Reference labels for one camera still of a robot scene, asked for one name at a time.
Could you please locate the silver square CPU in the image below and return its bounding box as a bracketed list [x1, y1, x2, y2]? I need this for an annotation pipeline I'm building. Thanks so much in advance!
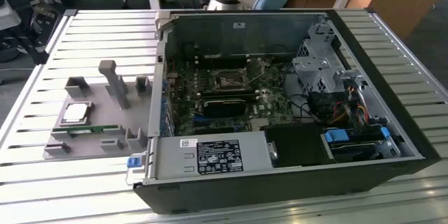
[59, 102, 94, 126]

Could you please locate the blue disk carrier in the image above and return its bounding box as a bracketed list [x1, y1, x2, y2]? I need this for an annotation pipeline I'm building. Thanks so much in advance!
[324, 127, 351, 144]

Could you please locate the thin black wire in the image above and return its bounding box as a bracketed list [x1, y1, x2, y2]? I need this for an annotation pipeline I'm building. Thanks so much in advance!
[288, 93, 324, 125]

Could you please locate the green RAM stick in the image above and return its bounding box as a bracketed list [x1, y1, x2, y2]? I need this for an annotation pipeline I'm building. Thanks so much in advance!
[52, 125, 119, 134]

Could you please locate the black labelled sticker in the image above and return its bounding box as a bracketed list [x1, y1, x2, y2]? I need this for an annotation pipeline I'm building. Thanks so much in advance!
[198, 140, 244, 175]

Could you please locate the coloured power wires bundle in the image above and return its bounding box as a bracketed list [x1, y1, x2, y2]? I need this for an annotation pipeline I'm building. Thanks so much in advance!
[331, 84, 372, 128]

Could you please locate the silver metal drive cage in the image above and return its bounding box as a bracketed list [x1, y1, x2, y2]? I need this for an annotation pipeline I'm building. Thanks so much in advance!
[291, 22, 352, 97]

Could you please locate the black installed RAM stick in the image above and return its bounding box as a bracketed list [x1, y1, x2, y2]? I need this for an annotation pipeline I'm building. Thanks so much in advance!
[200, 90, 258, 101]

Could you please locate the green motherboard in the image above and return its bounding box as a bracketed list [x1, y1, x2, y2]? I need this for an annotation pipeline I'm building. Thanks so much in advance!
[163, 55, 299, 136]

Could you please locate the grey parts rack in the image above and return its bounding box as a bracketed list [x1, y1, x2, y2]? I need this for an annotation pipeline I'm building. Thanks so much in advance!
[42, 60, 156, 161]

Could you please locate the black plastic shroud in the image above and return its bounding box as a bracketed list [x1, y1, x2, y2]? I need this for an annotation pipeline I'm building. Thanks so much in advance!
[263, 123, 334, 168]

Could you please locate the black open PC case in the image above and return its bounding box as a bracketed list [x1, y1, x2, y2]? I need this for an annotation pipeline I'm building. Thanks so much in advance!
[132, 8, 443, 215]

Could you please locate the metal socket cover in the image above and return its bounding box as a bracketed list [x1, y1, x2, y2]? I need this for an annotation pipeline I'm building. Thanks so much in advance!
[244, 56, 275, 78]

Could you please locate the grey power supply unit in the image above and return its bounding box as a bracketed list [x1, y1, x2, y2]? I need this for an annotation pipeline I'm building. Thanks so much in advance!
[152, 131, 275, 180]

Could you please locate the thin metal locking lever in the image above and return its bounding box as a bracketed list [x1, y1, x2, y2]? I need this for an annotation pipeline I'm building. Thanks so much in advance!
[250, 70, 268, 84]

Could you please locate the black graphics card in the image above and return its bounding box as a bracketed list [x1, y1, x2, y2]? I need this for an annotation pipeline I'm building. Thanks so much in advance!
[203, 99, 248, 119]

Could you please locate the CPU socket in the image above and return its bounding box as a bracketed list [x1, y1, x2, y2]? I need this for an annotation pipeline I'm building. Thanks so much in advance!
[214, 70, 251, 91]

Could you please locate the small silver heat sink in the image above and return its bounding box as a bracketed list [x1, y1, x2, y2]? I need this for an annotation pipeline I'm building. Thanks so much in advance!
[251, 118, 271, 131]

